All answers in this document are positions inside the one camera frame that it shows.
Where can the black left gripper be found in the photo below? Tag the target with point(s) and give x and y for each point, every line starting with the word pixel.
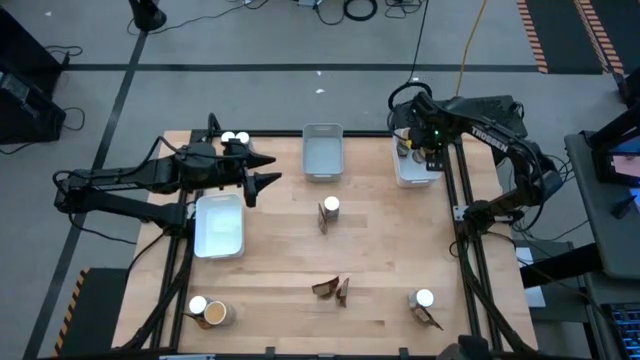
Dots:
pixel 232 165

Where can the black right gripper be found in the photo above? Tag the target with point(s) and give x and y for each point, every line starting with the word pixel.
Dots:
pixel 429 122

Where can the grey plastic bin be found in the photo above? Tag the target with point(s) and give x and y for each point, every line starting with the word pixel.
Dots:
pixel 322 155

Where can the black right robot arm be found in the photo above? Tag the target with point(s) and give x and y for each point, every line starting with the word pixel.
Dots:
pixel 490 139

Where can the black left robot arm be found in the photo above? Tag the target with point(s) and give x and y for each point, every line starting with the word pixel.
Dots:
pixel 195 162

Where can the white plastic bin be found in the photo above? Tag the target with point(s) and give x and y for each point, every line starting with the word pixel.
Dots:
pixel 417 178
pixel 220 230

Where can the black computer case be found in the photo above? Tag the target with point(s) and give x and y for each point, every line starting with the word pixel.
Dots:
pixel 510 112

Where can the black hazard-striped floor mat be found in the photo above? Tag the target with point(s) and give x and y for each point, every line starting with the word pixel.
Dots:
pixel 560 35
pixel 95 310

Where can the black stand base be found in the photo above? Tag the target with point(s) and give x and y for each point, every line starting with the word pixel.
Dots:
pixel 147 17

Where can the black desk leg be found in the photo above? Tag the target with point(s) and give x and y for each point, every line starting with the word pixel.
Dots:
pixel 560 265

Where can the black computer monitor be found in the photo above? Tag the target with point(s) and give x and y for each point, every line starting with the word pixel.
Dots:
pixel 625 162

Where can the black desk gadget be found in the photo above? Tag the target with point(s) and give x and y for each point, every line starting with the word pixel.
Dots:
pixel 622 207

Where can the grey desk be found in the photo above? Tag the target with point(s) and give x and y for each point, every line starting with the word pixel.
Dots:
pixel 615 240

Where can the person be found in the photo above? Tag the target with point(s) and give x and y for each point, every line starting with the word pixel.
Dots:
pixel 465 350

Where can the black equipment case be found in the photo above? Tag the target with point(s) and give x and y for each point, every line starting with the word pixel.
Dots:
pixel 30 115

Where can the black cabinet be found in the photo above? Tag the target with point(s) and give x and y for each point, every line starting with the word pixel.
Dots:
pixel 25 45

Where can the backlit keyboard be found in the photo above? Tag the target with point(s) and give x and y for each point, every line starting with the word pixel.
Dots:
pixel 625 330

